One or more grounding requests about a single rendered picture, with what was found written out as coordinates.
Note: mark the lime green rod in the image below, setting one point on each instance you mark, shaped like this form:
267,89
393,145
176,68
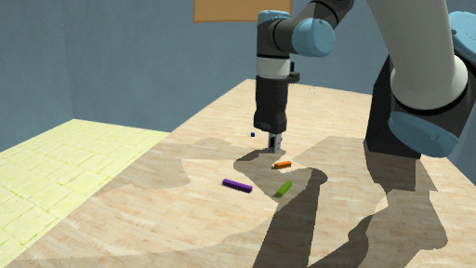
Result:
284,189

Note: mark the purple rod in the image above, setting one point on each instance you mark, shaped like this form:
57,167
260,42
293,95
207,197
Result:
237,185

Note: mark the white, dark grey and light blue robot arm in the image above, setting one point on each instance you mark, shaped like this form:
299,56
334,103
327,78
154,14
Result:
434,90

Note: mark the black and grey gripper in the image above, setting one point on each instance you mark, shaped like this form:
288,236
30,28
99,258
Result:
271,97

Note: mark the orange rod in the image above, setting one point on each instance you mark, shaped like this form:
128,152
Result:
286,164

